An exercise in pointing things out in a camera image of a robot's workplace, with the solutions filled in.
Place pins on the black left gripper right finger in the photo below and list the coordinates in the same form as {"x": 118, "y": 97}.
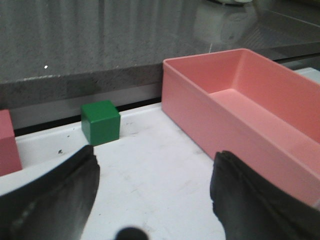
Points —
{"x": 249, "y": 207}

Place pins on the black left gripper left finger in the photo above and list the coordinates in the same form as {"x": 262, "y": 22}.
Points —
{"x": 55, "y": 206}

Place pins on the pink cube block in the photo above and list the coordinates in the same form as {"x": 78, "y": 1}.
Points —
{"x": 9, "y": 155}

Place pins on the green cube block centre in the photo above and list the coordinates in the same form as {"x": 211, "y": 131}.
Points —
{"x": 100, "y": 122}

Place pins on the pink plastic bin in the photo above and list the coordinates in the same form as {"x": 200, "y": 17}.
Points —
{"x": 264, "y": 113}

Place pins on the grey stone counter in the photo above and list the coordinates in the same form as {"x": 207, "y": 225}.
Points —
{"x": 53, "y": 50}

